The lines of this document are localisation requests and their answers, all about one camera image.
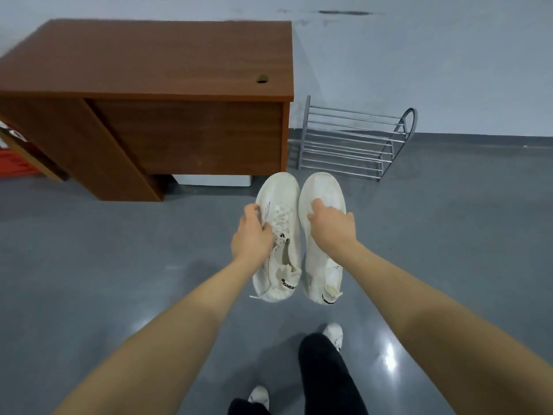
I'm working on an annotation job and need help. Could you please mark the white sneaker with black print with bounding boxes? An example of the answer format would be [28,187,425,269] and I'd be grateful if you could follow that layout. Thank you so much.
[250,172,302,303]

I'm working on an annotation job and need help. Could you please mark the person's left hand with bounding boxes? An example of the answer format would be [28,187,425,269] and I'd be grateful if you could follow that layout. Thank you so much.
[231,203,275,267]

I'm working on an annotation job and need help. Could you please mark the person's right forearm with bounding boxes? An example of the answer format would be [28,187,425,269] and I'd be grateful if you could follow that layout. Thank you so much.
[335,242,553,415]

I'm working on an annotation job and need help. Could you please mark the person's left forearm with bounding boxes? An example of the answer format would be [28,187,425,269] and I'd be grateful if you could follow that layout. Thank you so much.
[53,256,260,415]

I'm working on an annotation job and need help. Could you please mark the brown wooden desk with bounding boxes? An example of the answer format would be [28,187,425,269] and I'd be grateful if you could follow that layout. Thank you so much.
[0,19,295,202]

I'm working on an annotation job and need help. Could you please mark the person's white worn shoe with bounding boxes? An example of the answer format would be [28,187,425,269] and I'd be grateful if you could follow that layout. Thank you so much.
[322,322,344,353]
[247,386,270,412]

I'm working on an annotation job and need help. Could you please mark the brown wooden board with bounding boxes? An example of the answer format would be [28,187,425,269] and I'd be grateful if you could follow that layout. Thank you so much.
[0,120,70,182]

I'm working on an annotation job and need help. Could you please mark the person's black trouser leg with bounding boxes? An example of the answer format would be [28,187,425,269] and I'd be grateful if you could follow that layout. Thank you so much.
[227,398,271,415]
[298,333,369,415]

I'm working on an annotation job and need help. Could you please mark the red crate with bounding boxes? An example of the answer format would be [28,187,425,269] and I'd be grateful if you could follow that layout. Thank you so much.
[0,148,40,180]

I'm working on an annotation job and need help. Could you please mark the grey metal shoe rack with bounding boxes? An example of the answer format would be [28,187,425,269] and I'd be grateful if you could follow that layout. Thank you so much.
[287,95,418,182]

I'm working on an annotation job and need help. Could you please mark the person's right hand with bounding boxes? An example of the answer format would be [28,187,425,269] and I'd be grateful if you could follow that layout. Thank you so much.
[306,199,357,258]

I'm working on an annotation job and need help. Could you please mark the plain white sneaker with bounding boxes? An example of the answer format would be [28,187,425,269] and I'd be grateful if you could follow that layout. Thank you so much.
[298,172,348,306]

